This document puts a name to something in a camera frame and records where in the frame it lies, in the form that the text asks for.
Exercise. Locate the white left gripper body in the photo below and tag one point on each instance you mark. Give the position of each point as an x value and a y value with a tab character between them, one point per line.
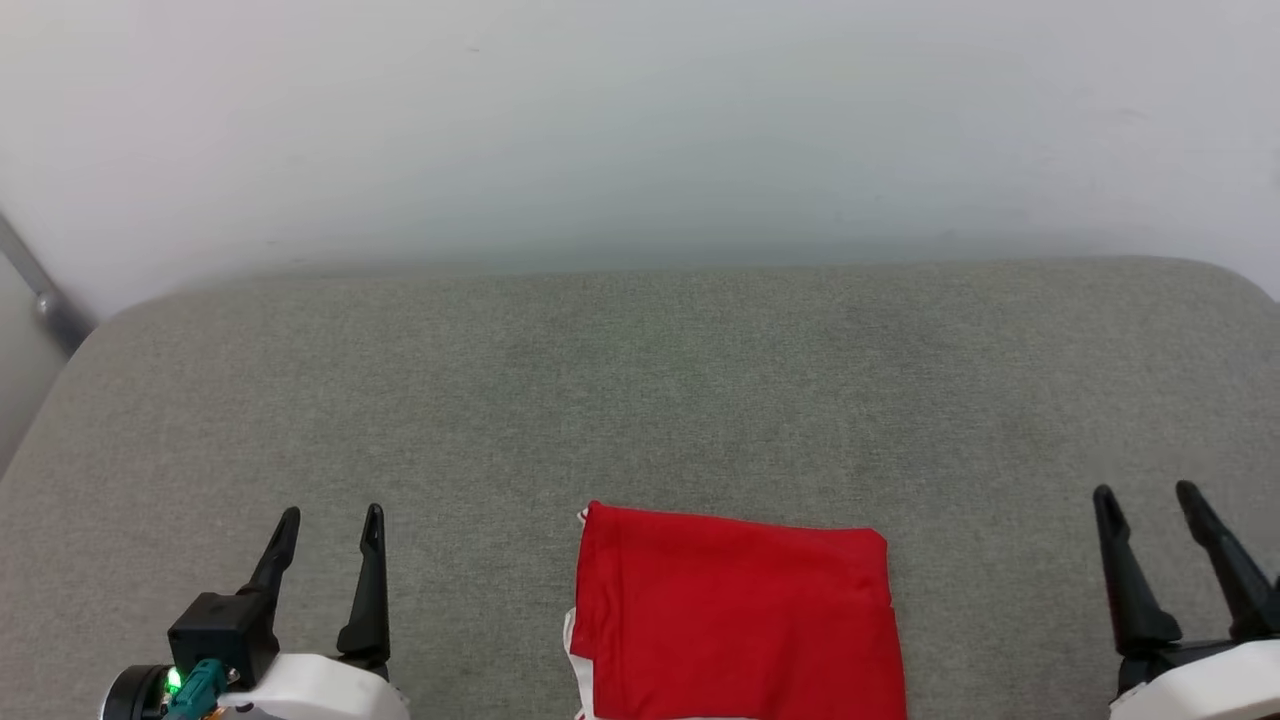
320	690

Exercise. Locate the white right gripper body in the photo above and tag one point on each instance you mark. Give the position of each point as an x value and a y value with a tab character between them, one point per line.
1210	685

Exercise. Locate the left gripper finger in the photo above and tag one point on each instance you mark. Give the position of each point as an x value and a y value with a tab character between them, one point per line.
372	600
275	560

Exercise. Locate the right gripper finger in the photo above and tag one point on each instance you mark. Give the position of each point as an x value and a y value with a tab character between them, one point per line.
1240	590
1135	600

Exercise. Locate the red and white garment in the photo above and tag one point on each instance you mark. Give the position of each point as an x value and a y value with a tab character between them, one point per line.
740	620

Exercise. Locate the grey metal pole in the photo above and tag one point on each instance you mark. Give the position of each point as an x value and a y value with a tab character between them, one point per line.
45	290

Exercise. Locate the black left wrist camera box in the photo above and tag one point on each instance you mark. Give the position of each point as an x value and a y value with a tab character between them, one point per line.
225	630

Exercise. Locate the teal left camera connector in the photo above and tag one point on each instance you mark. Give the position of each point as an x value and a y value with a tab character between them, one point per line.
200	690

